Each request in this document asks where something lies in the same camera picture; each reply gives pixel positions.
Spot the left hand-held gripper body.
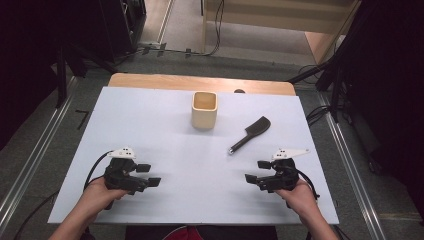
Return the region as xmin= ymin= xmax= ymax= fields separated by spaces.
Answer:
xmin=103 ymin=147 xmax=149 ymax=211

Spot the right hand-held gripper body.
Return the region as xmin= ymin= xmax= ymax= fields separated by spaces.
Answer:
xmin=258 ymin=148 xmax=311 ymax=194

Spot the person's left hand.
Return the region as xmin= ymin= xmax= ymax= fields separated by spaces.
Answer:
xmin=79 ymin=176 xmax=130 ymax=220

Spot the person's right hand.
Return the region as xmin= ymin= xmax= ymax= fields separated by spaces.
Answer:
xmin=274 ymin=178 xmax=321 ymax=221

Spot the white table board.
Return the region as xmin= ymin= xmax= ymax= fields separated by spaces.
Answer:
xmin=47 ymin=86 xmax=340 ymax=225

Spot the person's dark clothing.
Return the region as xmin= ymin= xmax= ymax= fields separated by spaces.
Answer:
xmin=124 ymin=225 xmax=279 ymax=240

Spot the person's red garment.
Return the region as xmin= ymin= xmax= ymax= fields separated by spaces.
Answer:
xmin=162 ymin=225 xmax=208 ymax=240

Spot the beige square holder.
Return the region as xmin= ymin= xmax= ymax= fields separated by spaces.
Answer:
xmin=191 ymin=91 xmax=219 ymax=130

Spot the black metal stand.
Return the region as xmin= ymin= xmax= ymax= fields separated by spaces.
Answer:
xmin=54 ymin=43 xmax=118 ymax=109
xmin=288 ymin=61 xmax=344 ymax=124

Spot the dark curtain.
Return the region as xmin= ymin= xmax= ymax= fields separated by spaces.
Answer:
xmin=0 ymin=0 xmax=104 ymax=151
xmin=343 ymin=0 xmax=424 ymax=218

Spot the black cabinet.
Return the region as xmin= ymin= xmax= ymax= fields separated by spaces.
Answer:
xmin=99 ymin=0 xmax=148 ymax=63

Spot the light wooden furniture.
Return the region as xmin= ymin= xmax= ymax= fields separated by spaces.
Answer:
xmin=201 ymin=0 xmax=363 ymax=66

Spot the left hand-held gripper cable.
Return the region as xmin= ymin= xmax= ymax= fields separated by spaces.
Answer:
xmin=13 ymin=150 xmax=114 ymax=240

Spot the metal floor rail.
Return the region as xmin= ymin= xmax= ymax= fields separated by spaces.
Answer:
xmin=316 ymin=91 xmax=388 ymax=240
xmin=0 ymin=76 xmax=79 ymax=231
xmin=156 ymin=0 xmax=176 ymax=44

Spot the black floor cable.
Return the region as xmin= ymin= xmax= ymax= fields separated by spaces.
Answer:
xmin=139 ymin=0 xmax=226 ymax=58
xmin=305 ymin=104 xmax=334 ymax=127

